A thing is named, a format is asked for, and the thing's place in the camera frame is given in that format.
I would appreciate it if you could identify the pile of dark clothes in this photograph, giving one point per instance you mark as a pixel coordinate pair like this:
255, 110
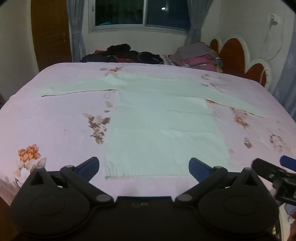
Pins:
129, 55

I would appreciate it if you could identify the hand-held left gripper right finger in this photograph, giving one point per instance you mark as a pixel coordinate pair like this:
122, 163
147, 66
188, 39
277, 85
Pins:
196, 167

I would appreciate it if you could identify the white wall socket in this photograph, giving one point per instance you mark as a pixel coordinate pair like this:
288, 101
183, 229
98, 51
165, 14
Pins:
274, 19

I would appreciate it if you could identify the grey-blue curtain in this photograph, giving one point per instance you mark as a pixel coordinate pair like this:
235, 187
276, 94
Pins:
286, 81
76, 30
196, 20

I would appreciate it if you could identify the white knitted sweater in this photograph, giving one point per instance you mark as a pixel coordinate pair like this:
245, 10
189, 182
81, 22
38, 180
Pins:
161, 125

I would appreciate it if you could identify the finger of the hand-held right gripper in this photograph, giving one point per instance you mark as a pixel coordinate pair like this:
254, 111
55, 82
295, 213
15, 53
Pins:
289, 161
263, 165

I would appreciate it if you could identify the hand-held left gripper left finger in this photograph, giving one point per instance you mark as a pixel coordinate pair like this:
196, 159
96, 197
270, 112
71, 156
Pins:
89, 165

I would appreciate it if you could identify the pink floral bed sheet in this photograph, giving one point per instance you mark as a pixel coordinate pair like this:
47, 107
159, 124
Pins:
57, 115

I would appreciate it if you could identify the window with white frame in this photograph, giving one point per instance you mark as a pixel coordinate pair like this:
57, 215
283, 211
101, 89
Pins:
143, 14

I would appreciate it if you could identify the brown wooden door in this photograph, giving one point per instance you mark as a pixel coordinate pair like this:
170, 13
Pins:
49, 34

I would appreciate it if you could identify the stack of folded clothes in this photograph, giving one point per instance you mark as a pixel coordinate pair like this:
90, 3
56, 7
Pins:
196, 56

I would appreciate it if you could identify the red and white headboard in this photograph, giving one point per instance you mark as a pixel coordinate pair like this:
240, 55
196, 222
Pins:
233, 55

